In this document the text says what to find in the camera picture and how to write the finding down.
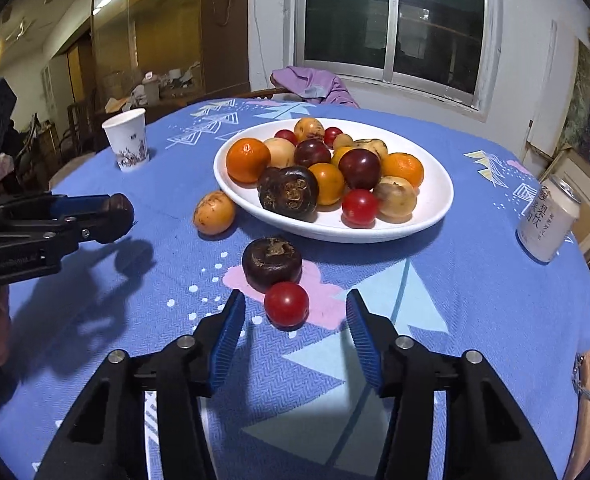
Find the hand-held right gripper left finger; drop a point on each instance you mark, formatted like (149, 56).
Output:
(227, 340)

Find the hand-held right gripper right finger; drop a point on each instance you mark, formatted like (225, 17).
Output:
(364, 340)

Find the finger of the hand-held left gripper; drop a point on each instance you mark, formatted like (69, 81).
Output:
(75, 205)
(25, 255)

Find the dark brown mangosteen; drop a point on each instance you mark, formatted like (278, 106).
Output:
(272, 265)
(288, 192)
(121, 217)

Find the small red plum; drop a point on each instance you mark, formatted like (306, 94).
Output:
(286, 136)
(333, 136)
(360, 206)
(286, 303)

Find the white plate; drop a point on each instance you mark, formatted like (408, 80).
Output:
(325, 231)

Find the orange-tan passion fruit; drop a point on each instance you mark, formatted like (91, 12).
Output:
(214, 212)

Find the tan spotted passion fruit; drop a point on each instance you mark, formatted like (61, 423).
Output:
(309, 130)
(396, 197)
(372, 147)

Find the yellow-orange mandarin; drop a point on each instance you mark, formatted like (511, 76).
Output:
(327, 183)
(340, 156)

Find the orange mandarin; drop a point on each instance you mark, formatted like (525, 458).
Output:
(404, 170)

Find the large orange tomato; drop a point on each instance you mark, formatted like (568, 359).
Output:
(247, 160)

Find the small tan loquat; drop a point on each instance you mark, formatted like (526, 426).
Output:
(344, 141)

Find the dark wooden chair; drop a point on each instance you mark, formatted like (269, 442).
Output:
(77, 125)

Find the white floral paper cup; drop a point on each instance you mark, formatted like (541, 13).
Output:
(125, 135)

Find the crumpled pale cloth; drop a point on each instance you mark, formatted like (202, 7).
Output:
(125, 102)

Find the blue printed tablecloth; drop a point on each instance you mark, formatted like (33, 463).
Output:
(475, 285)

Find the dark wooden sideboard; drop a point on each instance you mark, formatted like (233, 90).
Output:
(165, 107)

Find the wooden glass-door cabinet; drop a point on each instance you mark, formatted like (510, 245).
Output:
(175, 35)

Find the curved wooden chair back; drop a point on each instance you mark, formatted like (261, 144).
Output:
(262, 93)

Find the white beverage can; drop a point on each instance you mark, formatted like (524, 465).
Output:
(547, 220)

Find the purple cloth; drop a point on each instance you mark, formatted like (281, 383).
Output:
(315, 85)

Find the white board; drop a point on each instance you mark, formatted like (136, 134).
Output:
(542, 85)

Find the floral painted panel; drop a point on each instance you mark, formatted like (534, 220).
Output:
(577, 100)

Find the sliding glass window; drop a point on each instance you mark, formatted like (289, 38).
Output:
(345, 15)

